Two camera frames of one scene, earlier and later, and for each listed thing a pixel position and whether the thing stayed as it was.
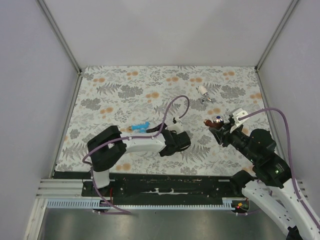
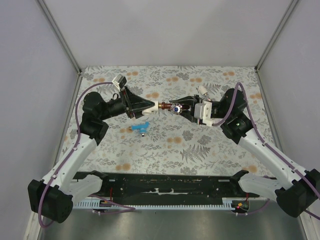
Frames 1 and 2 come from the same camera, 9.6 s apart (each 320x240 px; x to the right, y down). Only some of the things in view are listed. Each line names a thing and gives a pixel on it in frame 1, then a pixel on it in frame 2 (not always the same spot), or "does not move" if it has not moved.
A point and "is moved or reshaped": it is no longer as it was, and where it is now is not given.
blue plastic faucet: x=141 y=128 does not move
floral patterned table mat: x=135 y=98 does not move
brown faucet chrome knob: x=218 y=121 is moved or reshaped
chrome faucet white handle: x=203 y=91 does not move
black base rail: x=154 y=185 does not move
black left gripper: x=171 y=132 to x=133 y=102
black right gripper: x=223 y=134 to x=191 y=100
